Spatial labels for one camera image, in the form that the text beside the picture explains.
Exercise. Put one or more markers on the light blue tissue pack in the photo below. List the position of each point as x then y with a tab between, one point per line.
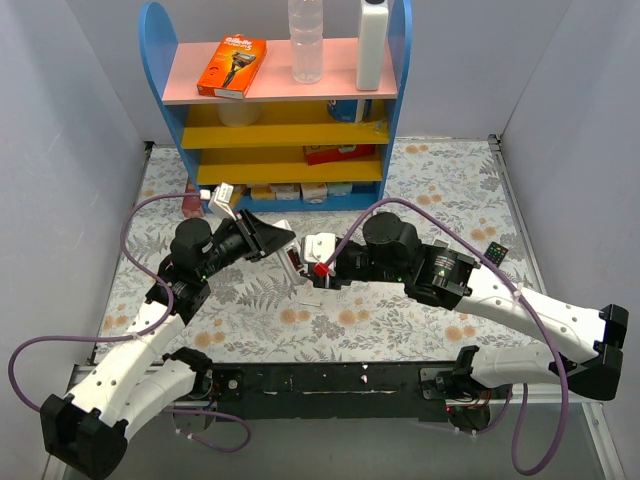
339	189

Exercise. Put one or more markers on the blue wooden shelf unit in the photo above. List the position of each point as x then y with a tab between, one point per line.
294	115

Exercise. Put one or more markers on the floral table mat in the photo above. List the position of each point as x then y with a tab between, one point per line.
253	314

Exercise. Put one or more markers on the black TV remote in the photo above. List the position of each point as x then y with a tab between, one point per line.
496	253

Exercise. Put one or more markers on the clear plastic water bottle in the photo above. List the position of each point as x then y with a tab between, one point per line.
305	21

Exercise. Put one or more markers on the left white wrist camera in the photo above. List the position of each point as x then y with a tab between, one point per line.
218	201

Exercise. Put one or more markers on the black base bar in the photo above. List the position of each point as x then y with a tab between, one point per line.
333	390

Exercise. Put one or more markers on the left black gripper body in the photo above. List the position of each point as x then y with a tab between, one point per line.
250	236

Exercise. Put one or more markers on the red flat box on shelf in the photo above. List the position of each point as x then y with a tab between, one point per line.
317	155

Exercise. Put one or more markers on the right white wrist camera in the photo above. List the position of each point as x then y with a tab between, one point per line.
316	251

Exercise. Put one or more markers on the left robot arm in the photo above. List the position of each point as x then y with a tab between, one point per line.
130	350

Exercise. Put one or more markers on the white tall bottle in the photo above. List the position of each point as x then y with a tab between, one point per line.
373	24

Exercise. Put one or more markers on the white remote control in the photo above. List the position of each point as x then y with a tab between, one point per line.
289	257

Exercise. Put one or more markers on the orange Gillette razor box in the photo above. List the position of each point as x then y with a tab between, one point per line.
232	68

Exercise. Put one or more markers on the white cup on shelf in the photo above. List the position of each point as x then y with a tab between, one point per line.
239	114

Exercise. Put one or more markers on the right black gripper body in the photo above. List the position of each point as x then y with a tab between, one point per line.
329	280

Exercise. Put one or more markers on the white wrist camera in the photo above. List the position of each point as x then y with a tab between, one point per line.
316	251
218	201

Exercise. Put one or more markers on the blue white round container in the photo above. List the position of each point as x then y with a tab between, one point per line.
349	111

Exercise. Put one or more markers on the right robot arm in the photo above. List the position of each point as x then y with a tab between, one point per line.
584	344

